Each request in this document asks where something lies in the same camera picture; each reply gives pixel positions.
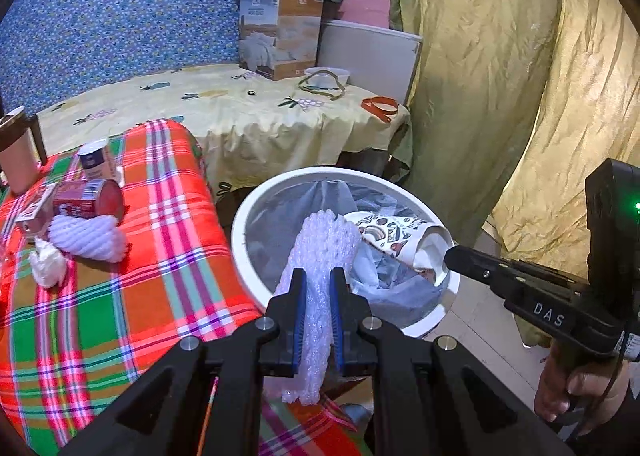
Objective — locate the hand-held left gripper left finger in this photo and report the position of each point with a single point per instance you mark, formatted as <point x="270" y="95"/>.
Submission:
<point x="300" y="326"/>

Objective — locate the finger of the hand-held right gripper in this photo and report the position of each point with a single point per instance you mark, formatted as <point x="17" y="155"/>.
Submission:
<point x="490" y="268"/>

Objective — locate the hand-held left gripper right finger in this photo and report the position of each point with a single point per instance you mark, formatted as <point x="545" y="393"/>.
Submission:
<point x="336" y="331"/>

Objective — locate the bubble wrap piece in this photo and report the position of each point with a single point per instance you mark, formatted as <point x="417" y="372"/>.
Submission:
<point x="320" y="246"/>

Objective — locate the patterned paper cup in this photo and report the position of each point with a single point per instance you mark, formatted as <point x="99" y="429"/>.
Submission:
<point x="395" y="236"/>

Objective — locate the white round trash bin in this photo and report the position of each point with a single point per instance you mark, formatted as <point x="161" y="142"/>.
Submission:
<point x="239" y="236"/>

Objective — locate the white foam net sleeve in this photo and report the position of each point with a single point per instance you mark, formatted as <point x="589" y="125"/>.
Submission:
<point x="87" y="238"/>

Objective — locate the red drink can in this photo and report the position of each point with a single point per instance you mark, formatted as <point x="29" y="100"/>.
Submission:
<point x="85" y="200"/>

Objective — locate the purple and white drink carton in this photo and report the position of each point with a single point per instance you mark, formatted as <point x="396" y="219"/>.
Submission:
<point x="32" y="213"/>

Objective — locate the person's right hand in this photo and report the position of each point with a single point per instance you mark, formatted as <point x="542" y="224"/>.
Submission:
<point x="560" y="386"/>

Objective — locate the clear bin liner bag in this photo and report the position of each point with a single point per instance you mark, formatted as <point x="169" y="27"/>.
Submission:
<point x="280" y="216"/>

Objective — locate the plaid tablecloth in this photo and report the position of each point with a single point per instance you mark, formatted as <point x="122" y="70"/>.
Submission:
<point x="150" y="286"/>

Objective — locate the yellow green curtain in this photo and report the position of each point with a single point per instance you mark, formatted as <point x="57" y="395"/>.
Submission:
<point x="500" y="86"/>

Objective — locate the yellow printed bed sheet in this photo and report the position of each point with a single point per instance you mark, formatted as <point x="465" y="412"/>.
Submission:
<point x="225" y="106"/>

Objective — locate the white panel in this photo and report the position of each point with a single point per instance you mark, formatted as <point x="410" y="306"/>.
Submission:
<point x="365" y="51"/>

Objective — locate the clear plastic container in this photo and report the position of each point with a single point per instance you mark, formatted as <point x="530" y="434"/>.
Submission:
<point x="325" y="76"/>

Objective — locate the crumpled cream paper bag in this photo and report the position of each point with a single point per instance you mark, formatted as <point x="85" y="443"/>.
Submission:
<point x="47" y="266"/>

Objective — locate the small jar with white lid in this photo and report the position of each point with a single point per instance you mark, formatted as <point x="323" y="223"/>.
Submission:
<point x="97" y="161"/>

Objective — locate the cardboard quilt box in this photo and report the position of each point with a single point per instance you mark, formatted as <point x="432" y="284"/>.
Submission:
<point x="280" y="31"/>

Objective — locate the pink mug with brown lid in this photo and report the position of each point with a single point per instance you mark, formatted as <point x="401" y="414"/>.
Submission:
<point x="17" y="161"/>

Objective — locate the blue floral mattress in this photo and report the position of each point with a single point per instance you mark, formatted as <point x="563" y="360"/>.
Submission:
<point x="125" y="16"/>

